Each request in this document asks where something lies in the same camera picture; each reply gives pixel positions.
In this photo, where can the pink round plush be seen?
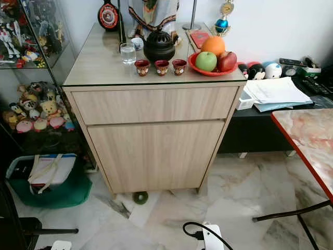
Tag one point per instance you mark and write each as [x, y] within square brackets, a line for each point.
[24, 126]

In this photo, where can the yellow bear plush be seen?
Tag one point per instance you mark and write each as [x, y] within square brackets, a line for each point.
[50, 109]

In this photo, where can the white robot model figure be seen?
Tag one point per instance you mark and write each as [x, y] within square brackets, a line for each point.
[10, 44]

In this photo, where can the glass display cabinet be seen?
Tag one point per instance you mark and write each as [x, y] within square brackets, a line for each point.
[65, 57]

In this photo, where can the black chair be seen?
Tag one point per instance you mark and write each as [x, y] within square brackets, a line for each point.
[13, 224]

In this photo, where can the green fabric bag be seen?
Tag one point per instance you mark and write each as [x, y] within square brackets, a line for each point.
[73, 195]

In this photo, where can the clear glass of water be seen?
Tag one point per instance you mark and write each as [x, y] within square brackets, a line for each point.
[128, 54]

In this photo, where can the black vase with red label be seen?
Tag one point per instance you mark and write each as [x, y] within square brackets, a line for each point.
[108, 16]

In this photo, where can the light wood cabinet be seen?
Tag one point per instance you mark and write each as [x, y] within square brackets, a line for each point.
[156, 156]

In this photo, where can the small white cup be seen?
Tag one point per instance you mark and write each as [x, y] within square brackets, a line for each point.
[137, 44]

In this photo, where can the black incense burner pot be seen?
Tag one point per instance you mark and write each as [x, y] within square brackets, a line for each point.
[158, 48]

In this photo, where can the robed figurine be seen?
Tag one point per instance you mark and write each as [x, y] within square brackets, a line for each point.
[153, 11]

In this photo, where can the green apple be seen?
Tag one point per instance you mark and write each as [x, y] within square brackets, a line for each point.
[206, 61]

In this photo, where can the red fruit plate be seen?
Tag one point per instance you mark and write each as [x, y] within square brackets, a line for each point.
[210, 73]

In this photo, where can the red booklet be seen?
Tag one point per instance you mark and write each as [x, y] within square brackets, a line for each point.
[200, 38]

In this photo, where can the metal stand pole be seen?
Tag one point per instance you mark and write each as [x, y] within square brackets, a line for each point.
[193, 14]

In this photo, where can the orange fruit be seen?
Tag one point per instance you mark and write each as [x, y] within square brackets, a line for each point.
[213, 45]

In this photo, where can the red apple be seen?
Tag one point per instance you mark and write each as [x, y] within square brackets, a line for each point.
[228, 61]

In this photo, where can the blue globe trophy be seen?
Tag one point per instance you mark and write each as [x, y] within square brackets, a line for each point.
[221, 24]

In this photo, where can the black low bench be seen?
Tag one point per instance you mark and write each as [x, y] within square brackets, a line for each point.
[244, 130]

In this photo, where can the black round toy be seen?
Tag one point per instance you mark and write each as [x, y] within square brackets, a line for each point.
[256, 72]

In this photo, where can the stack of white papers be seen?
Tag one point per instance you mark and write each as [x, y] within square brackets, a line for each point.
[276, 91]

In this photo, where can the black remote control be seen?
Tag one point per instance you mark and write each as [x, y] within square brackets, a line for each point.
[291, 62]
[314, 86]

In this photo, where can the black table leg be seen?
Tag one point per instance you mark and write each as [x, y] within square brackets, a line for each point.
[286, 212]

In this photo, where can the marble table with red edge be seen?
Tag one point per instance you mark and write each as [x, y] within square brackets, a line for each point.
[312, 138]

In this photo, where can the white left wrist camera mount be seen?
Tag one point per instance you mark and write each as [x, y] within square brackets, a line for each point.
[61, 245]

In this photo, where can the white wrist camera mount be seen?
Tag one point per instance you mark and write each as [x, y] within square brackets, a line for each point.
[213, 238]
[61, 245]

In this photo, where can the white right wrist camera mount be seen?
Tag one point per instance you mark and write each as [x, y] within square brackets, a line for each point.
[213, 238]

